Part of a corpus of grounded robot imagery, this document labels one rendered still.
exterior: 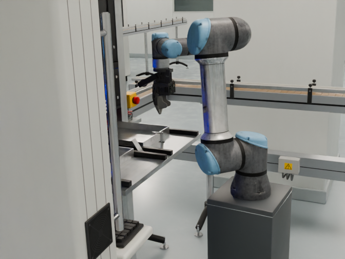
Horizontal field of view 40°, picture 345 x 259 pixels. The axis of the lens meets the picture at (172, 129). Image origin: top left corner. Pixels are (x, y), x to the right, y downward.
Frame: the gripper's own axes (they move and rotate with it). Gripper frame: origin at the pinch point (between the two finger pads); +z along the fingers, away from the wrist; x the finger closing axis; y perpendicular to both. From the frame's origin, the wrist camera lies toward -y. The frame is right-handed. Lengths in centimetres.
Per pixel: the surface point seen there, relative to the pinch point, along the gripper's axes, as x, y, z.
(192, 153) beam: 84, -19, 51
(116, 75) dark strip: 2.8, -23.1, -14.8
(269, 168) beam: 84, 33, 55
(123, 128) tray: 4.1, -21.5, 11.6
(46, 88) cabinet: -107, 28, -34
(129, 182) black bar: -57, 17, 10
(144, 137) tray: -5.1, -5.2, 11.5
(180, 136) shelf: 2.5, 9.5, 11.7
